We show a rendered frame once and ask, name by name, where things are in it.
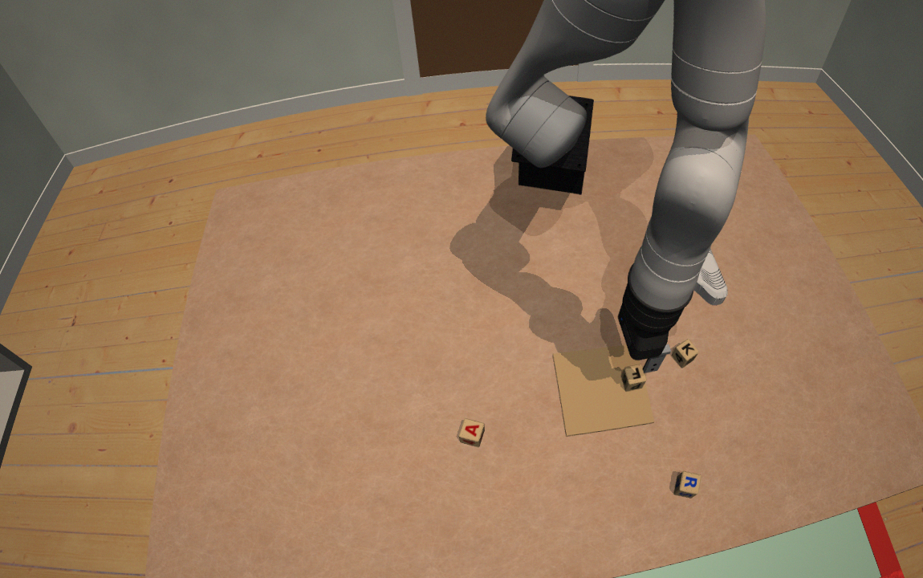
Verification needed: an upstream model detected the tan flat mat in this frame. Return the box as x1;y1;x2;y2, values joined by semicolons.
553;345;654;437

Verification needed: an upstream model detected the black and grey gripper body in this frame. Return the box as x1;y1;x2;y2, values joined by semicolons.
618;247;728;360

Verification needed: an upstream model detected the tan wooden letter block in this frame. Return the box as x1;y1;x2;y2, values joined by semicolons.
672;339;699;368
674;471;701;499
621;364;647;392
459;418;485;447

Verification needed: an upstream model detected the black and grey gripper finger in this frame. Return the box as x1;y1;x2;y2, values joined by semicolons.
642;344;671;373

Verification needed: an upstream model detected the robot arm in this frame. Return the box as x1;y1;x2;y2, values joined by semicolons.
486;0;766;281

